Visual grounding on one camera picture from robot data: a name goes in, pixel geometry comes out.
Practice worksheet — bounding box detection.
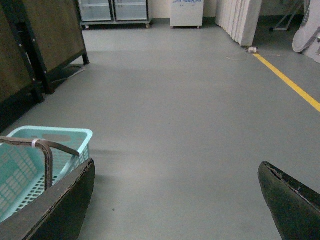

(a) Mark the white chest freezer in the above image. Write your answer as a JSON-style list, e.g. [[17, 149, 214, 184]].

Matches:
[[170, 0, 204, 29]]

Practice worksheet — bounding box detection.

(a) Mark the light blue plastic basket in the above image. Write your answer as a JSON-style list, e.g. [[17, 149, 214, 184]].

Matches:
[[0, 126, 93, 222]]

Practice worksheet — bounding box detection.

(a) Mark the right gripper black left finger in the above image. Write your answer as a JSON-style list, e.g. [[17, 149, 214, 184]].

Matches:
[[0, 158, 96, 240]]

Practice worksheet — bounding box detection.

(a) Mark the white machine base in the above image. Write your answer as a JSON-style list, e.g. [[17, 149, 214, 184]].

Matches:
[[292, 0, 320, 63]]

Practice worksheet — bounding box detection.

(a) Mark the dark wooden display stand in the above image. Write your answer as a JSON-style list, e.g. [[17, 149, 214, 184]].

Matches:
[[0, 0, 89, 130]]

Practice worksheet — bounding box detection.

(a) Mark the glass door cabinet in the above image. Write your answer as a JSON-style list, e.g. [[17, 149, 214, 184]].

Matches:
[[77, 0, 153, 30]]

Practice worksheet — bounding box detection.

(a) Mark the white folding partition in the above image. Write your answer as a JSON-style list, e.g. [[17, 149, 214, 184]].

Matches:
[[215, 0, 263, 47]]

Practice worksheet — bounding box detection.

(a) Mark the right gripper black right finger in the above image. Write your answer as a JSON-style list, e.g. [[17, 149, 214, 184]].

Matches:
[[258, 161, 320, 240]]

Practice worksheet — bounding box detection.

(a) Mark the white power strip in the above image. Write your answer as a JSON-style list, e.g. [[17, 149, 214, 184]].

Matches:
[[246, 46, 258, 54]]

